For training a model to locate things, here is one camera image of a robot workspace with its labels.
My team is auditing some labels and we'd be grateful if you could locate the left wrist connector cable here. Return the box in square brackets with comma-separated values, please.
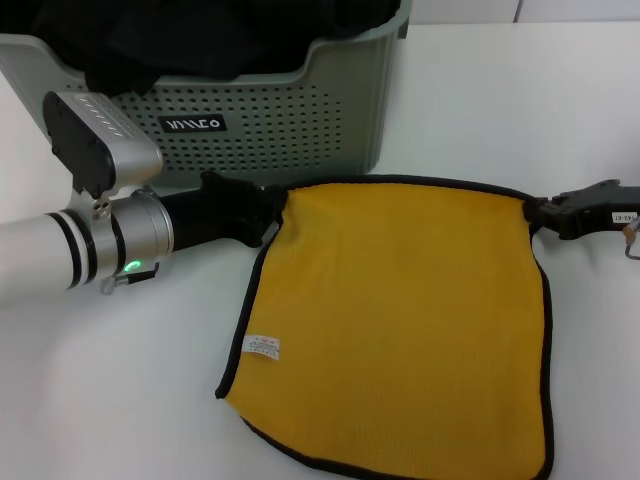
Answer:
[98, 262, 160, 296]

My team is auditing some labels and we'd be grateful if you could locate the yellow towel with black edge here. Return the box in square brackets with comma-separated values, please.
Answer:
[214, 173, 557, 480]

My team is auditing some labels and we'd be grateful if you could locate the green perforated storage box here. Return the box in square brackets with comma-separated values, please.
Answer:
[0, 0, 414, 194]

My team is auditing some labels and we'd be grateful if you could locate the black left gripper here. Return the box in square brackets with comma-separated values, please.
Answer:
[158, 171, 287, 250]

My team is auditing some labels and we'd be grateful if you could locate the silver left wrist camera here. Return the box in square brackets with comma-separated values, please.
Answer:
[42, 91, 165, 200]

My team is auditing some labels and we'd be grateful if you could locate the dark towel pile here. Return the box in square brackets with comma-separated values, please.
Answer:
[0, 0, 401, 97]

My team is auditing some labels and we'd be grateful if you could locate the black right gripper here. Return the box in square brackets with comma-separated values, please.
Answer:
[524, 179, 640, 240]

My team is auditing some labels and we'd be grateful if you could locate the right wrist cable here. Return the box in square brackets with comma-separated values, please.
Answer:
[621, 222, 640, 261]

